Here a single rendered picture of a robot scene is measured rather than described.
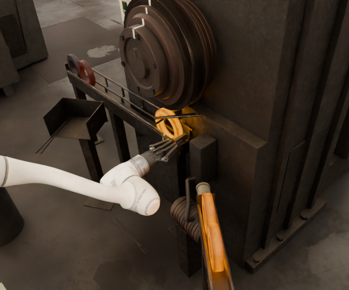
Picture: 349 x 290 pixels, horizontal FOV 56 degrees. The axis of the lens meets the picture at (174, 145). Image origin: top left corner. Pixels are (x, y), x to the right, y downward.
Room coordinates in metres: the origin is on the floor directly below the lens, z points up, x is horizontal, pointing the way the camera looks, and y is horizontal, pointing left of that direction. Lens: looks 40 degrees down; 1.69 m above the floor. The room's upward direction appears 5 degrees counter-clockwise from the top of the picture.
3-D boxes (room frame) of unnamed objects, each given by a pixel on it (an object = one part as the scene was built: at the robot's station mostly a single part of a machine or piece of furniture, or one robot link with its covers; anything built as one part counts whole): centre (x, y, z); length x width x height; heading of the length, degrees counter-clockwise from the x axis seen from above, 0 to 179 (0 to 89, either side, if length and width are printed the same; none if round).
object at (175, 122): (1.27, 0.02, 0.75); 0.18 x 0.03 x 0.18; 36
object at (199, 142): (1.09, -0.13, 0.68); 0.11 x 0.08 x 0.24; 126
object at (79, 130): (1.53, 0.53, 0.36); 0.26 x 0.20 x 0.72; 71
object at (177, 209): (0.92, -0.06, 0.27); 0.22 x 0.13 x 0.53; 36
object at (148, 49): (1.21, 0.10, 1.11); 0.28 x 0.06 x 0.28; 36
